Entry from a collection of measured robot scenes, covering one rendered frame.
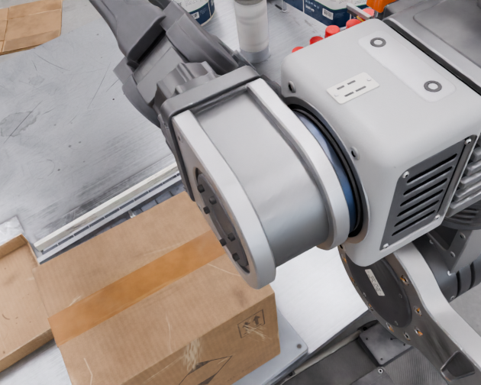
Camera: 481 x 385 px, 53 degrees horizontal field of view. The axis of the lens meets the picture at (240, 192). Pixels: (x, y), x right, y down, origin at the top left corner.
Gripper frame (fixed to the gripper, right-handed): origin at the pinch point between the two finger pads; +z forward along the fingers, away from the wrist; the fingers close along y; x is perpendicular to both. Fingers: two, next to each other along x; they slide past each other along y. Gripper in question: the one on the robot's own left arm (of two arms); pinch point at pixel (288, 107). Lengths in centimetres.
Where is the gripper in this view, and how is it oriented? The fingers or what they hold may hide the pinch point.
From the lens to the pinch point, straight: 119.6
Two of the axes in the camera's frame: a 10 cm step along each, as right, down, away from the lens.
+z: 5.9, 1.3, 8.0
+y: -5.8, -6.2, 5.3
